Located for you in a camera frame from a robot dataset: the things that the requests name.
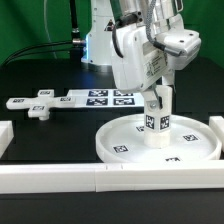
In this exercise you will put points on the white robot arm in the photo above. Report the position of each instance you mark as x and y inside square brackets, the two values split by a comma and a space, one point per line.
[109, 15]

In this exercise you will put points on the white left fence block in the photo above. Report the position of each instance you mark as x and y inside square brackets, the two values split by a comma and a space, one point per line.
[6, 135]

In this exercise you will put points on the white cross-shaped table base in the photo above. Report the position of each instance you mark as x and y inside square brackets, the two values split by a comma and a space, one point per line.
[39, 106]

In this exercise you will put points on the white round table top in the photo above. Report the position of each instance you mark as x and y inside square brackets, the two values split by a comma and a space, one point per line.
[122, 140]

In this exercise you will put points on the white marker sheet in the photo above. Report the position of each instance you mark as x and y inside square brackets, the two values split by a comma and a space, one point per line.
[105, 98]

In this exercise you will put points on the white fence block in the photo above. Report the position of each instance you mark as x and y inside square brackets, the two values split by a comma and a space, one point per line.
[216, 123]
[6, 135]

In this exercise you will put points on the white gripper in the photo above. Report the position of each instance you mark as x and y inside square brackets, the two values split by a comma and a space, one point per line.
[137, 64]

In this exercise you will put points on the white right fence block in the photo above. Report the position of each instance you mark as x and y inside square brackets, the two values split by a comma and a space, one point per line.
[216, 123]

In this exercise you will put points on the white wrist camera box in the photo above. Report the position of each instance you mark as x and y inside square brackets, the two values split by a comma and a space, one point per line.
[187, 41]

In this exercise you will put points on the white front fence bar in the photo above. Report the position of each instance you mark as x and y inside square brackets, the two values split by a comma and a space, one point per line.
[110, 177]

